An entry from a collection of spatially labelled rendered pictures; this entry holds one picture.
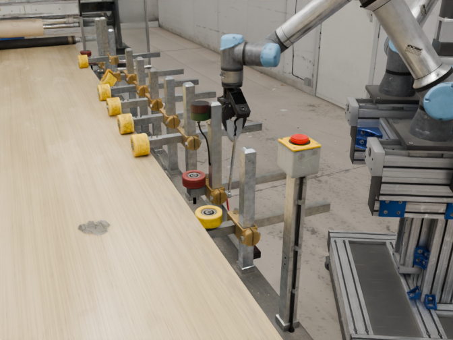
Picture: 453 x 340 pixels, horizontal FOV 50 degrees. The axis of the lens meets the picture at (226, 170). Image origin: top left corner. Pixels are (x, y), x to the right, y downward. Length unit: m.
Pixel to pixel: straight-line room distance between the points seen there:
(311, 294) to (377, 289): 0.39
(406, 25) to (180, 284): 0.93
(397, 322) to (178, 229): 1.15
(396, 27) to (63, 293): 1.11
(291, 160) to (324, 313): 1.52
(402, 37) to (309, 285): 1.52
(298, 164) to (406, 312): 1.31
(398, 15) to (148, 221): 0.90
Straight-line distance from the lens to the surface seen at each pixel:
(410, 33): 1.49
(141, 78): 2.47
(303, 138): 1.06
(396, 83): 2.13
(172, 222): 1.38
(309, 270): 2.73
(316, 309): 2.49
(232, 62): 1.60
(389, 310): 2.23
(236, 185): 1.70
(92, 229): 1.37
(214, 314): 1.07
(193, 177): 1.62
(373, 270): 2.44
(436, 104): 1.51
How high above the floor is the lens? 1.61
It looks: 25 degrees down
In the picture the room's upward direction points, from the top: straight up
